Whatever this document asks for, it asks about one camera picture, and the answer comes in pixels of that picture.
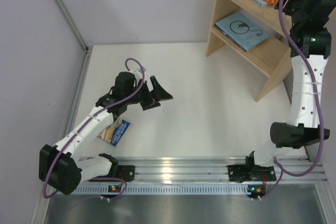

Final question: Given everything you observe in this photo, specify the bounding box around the light blue swan book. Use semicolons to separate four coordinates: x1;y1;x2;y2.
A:
215;12;270;51

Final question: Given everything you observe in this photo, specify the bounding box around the dark purple galaxy book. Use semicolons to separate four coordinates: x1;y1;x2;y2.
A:
214;25;247;52

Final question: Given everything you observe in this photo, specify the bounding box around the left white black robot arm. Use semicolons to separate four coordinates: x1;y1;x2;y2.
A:
38;72;173;195

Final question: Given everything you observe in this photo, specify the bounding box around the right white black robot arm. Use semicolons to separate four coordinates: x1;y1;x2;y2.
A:
244;0;335;181

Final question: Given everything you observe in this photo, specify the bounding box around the blue colourful picture book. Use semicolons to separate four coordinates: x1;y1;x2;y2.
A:
98;118;131;147

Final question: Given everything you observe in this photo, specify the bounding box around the wooden two-tier shelf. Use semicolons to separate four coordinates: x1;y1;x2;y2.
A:
205;0;336;103

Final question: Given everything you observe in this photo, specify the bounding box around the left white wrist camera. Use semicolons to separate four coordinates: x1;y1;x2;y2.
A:
131;67;146;78

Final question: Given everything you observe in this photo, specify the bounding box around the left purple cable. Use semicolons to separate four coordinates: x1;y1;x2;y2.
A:
42;58;146;200

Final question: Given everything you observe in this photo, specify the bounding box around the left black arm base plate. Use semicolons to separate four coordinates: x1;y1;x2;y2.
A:
89;164;135;182

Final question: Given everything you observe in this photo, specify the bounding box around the aluminium mounting rail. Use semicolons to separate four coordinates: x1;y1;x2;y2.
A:
41;156;328;183

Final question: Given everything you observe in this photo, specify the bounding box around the perforated cable duct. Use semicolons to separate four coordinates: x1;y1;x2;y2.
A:
71;183;265;195

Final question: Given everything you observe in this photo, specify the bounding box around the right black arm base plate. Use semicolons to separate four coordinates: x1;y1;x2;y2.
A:
227;165;277;183

